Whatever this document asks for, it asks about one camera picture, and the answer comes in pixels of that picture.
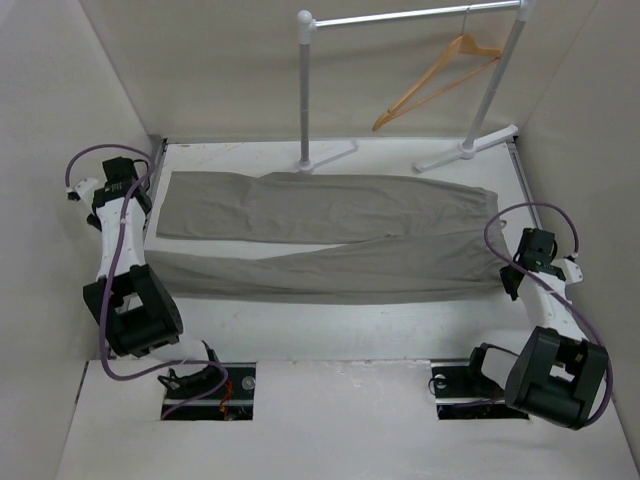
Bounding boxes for grey trousers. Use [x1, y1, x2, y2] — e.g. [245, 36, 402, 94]
[147, 171, 507, 305]

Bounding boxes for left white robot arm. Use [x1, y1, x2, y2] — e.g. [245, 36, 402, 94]
[72, 157, 228, 399]

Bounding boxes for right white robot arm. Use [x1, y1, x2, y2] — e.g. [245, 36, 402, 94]
[466, 227, 613, 430]

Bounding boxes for wooden clothes hanger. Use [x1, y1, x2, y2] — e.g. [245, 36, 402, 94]
[371, 11, 506, 132]

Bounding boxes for white clothes rack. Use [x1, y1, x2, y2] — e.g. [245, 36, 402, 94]
[295, 1, 536, 173]

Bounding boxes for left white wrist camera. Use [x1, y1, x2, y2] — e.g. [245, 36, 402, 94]
[67, 177, 100, 206]

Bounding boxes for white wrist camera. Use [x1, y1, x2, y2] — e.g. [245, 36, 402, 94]
[557, 257, 584, 285]
[67, 177, 100, 206]

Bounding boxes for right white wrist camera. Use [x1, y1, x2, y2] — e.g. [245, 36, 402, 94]
[557, 257, 584, 285]

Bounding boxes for right metal table rail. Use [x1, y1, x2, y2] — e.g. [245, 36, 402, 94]
[505, 139, 584, 351]

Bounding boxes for metal table rail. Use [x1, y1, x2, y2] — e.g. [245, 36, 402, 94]
[505, 139, 584, 351]
[97, 133, 169, 361]

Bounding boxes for left metal table rail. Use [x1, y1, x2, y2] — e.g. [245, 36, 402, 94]
[97, 133, 169, 361]

